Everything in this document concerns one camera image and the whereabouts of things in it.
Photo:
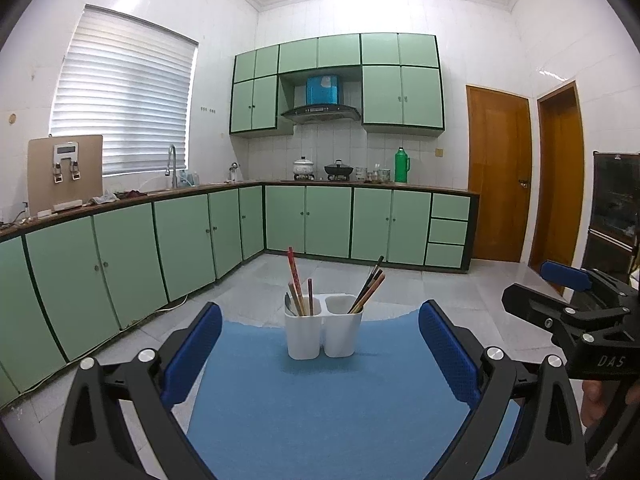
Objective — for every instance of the plain wooden chopstick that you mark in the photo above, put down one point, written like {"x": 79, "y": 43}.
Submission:
{"x": 294, "y": 300}

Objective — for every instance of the white cooking pot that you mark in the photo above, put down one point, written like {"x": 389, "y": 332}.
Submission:
{"x": 303, "y": 167}

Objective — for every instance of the brown board with clips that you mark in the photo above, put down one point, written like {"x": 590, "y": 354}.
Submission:
{"x": 42, "y": 175}

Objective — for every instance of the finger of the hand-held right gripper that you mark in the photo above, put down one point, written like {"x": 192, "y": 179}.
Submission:
{"x": 530, "y": 302}
{"x": 565, "y": 275}

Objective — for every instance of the brown kitchen countertop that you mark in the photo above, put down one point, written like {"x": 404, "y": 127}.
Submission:
{"x": 350, "y": 184}

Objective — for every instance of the clear plastic bottle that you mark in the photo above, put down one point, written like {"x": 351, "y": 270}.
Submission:
{"x": 190, "y": 179}

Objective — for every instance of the white window blinds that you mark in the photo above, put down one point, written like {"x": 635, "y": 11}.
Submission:
{"x": 125, "y": 95}

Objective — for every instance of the green thermos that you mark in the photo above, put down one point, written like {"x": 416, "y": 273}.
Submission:
{"x": 401, "y": 167}

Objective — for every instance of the green lower cabinet run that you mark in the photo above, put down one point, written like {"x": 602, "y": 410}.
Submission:
{"x": 125, "y": 270}
{"x": 350, "y": 220}

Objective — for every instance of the grey metal utensil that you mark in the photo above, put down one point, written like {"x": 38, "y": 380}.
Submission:
{"x": 287, "y": 305}

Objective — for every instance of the wooden door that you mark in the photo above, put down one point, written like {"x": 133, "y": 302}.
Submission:
{"x": 560, "y": 185}
{"x": 497, "y": 175}

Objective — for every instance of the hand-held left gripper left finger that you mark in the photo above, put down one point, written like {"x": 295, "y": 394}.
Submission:
{"x": 192, "y": 355}

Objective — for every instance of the blue mat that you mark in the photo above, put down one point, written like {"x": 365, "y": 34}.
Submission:
{"x": 325, "y": 410}

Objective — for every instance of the green cabinet drawer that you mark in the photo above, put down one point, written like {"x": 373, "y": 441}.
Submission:
{"x": 450, "y": 206}
{"x": 445, "y": 255}
{"x": 447, "y": 231}

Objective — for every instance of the metal faucet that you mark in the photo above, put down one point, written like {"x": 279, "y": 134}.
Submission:
{"x": 173, "y": 165}

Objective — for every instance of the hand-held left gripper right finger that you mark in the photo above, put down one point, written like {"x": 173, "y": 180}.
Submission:
{"x": 450, "y": 355}

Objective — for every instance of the blue box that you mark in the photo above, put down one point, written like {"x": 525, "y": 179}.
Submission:
{"x": 322, "y": 91}

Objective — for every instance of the green cabinet over hood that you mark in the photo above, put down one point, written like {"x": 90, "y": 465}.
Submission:
{"x": 320, "y": 52}

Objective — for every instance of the black wok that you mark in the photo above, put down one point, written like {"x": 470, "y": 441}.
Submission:
{"x": 338, "y": 170}

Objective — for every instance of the person's right hand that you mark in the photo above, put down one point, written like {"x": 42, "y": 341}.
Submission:
{"x": 595, "y": 400}

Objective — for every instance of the range hood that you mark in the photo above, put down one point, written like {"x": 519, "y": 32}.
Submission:
{"x": 320, "y": 114}

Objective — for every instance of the green wall cabinet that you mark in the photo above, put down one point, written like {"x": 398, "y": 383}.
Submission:
{"x": 400, "y": 85}
{"x": 252, "y": 95}

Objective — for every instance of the glass jars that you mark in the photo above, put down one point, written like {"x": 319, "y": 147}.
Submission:
{"x": 375, "y": 175}

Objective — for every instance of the metal kettle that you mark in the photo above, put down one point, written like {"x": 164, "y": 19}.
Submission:
{"x": 234, "y": 174}

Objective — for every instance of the white double utensil holder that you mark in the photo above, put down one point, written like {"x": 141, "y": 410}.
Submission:
{"x": 305, "y": 335}

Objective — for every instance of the black glass cabinet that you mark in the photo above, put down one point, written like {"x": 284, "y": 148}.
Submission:
{"x": 612, "y": 210}

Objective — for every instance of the crumpled cloth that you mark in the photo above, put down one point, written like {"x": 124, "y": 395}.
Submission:
{"x": 107, "y": 197}

